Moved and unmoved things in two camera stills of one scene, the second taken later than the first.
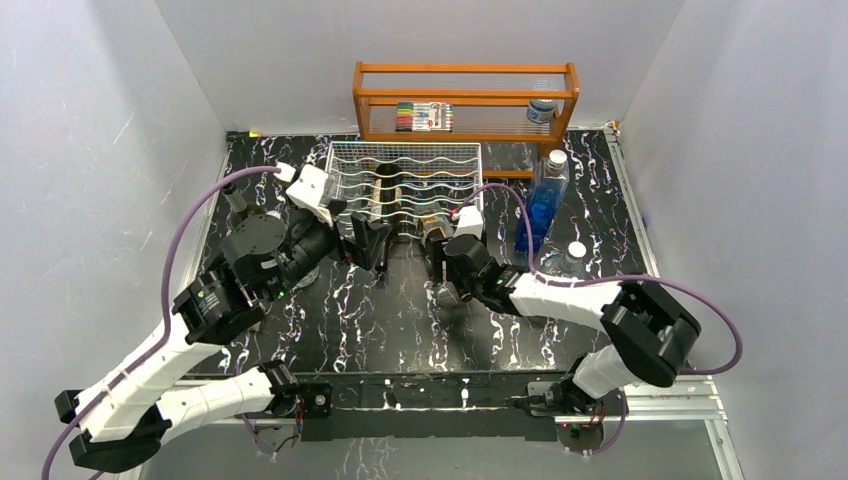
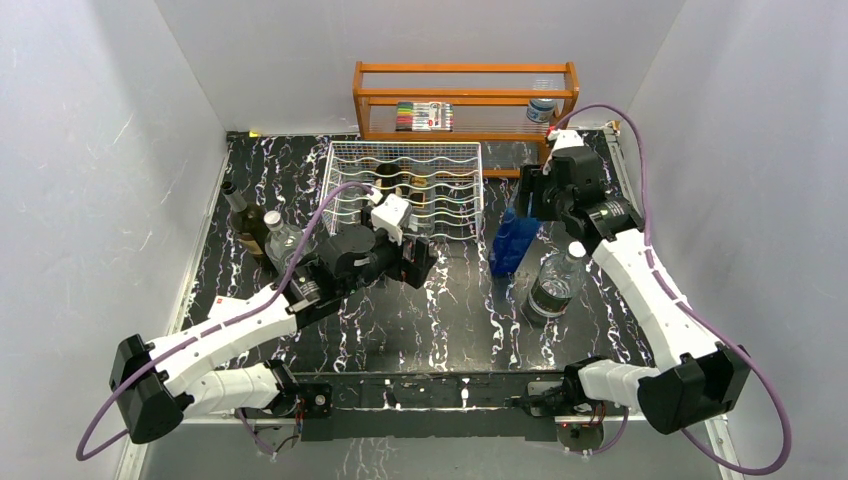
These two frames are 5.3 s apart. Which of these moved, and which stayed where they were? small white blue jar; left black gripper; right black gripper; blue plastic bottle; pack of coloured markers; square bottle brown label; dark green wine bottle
Moved: square bottle brown label; blue plastic bottle; left black gripper; right black gripper
Stayed: small white blue jar; dark green wine bottle; pack of coloured markers
